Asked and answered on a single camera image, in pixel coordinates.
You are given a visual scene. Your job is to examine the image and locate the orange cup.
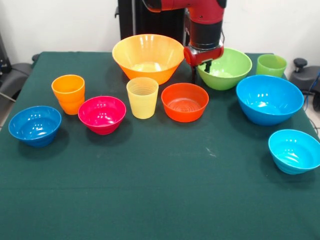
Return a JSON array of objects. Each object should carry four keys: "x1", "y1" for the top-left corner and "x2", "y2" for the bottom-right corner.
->
[{"x1": 51, "y1": 74, "x2": 86, "y2": 116}]

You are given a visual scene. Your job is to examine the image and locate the yellow cup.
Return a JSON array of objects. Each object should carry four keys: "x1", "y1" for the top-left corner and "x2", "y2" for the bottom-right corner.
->
[{"x1": 126, "y1": 76, "x2": 160, "y2": 120}]

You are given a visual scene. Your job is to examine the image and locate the grey chair base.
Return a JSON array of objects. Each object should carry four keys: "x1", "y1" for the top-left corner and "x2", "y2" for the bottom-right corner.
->
[{"x1": 0, "y1": 62, "x2": 34, "y2": 101}]

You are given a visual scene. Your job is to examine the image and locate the small dark blue bowl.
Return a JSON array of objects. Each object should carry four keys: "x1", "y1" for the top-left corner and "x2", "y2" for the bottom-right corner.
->
[{"x1": 8, "y1": 105, "x2": 63, "y2": 148}]

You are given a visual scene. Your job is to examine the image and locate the pink bowl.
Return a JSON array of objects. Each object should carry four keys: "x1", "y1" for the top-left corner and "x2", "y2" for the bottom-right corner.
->
[{"x1": 77, "y1": 95, "x2": 127, "y2": 136}]

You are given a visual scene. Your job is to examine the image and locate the dark green tablecloth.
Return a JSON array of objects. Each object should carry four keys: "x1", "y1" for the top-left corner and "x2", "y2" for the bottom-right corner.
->
[{"x1": 0, "y1": 51, "x2": 320, "y2": 240}]

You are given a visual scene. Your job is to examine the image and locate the green cup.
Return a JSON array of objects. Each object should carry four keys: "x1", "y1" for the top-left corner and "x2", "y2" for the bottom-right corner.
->
[{"x1": 255, "y1": 53, "x2": 288, "y2": 78}]

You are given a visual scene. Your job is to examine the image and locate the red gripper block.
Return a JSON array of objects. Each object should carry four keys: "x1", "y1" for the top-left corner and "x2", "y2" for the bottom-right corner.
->
[{"x1": 183, "y1": 45, "x2": 225, "y2": 85}]

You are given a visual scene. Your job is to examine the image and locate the red-orange bowl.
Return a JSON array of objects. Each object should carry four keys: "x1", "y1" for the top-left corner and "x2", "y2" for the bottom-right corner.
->
[{"x1": 160, "y1": 82, "x2": 210, "y2": 123}]

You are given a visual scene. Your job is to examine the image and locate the small light blue bowl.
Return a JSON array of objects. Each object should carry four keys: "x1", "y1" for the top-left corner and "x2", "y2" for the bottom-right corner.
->
[{"x1": 268, "y1": 128, "x2": 320, "y2": 176}]

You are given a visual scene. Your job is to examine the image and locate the large blue bowl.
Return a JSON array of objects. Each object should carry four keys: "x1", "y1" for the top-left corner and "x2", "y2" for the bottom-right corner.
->
[{"x1": 235, "y1": 74, "x2": 305, "y2": 127}]

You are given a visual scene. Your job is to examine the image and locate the large yellow-orange bowl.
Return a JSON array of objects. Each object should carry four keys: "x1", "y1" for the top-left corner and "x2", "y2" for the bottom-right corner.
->
[{"x1": 111, "y1": 33, "x2": 186, "y2": 86}]

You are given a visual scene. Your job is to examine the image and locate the green bowl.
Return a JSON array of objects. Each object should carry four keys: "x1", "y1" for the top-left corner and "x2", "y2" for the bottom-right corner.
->
[{"x1": 196, "y1": 47, "x2": 253, "y2": 91}]

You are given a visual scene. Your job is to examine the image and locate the black chair base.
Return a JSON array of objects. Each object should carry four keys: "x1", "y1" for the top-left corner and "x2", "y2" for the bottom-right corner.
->
[{"x1": 289, "y1": 57, "x2": 320, "y2": 112}]

